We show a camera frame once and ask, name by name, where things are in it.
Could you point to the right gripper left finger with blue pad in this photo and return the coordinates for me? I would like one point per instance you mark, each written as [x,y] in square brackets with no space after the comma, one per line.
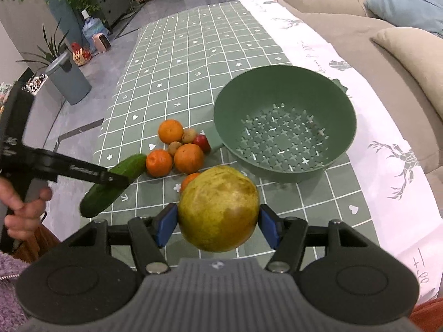
[149,236]

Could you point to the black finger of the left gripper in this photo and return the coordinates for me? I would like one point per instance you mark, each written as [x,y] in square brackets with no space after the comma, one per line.
[90,172]

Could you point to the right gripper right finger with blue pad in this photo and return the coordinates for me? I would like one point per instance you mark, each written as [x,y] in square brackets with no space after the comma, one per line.
[286,237]

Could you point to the small orange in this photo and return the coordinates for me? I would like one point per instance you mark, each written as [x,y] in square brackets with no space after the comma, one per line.
[188,180]
[159,163]

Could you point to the large yellow-green pomelo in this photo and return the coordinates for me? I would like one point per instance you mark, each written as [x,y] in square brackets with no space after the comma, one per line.
[218,211]

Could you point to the green cucumber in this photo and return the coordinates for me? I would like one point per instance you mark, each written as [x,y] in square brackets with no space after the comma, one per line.
[118,179]

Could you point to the large orange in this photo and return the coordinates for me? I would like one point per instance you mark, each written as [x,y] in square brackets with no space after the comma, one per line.
[189,158]

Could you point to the brown kiwi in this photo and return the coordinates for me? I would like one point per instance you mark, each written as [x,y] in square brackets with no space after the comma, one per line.
[189,134]
[173,147]

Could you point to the red apple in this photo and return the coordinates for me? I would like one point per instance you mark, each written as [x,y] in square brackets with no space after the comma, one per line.
[201,141]

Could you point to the orange top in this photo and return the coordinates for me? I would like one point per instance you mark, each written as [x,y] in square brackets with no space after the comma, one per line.
[170,131]

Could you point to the left hand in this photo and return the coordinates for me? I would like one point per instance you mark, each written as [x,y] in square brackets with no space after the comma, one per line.
[25,219]

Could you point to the red patterned bag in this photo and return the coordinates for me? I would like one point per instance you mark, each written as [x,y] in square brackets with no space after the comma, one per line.
[80,56]

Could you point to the green colander bowl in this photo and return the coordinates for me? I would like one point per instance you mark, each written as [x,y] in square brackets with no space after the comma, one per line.
[283,123]

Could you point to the potted green plant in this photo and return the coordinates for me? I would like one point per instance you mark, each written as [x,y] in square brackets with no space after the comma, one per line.
[54,46]

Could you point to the pink small heater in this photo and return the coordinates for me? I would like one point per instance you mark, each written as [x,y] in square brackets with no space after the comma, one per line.
[101,42]

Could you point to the water bottle jug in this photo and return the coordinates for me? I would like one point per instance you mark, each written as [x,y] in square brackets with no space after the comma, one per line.
[92,26]

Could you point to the beige cushion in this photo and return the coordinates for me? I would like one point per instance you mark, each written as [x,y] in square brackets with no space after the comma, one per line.
[421,54]

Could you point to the beige sofa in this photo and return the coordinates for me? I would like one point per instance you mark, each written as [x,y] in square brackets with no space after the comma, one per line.
[349,27]

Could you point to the light blue cushion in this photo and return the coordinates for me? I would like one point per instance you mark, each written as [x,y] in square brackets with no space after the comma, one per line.
[423,14]

